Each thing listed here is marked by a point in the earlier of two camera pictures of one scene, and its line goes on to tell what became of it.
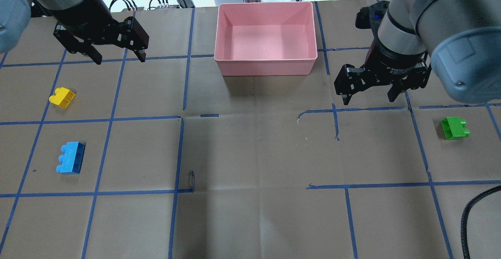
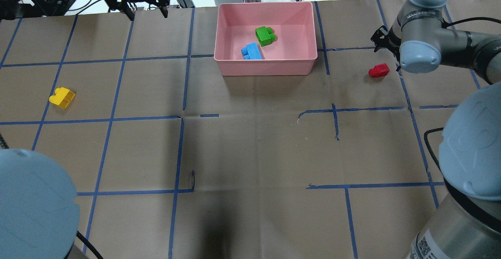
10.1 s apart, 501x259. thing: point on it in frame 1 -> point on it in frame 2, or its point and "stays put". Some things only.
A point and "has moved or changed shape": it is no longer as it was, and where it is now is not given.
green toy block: (454, 128) has moved or changed shape
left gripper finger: (88, 50) -> (122, 5)
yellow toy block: (62, 98) stays put
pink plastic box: (265, 39) stays put
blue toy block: (71, 160) -> (251, 51)
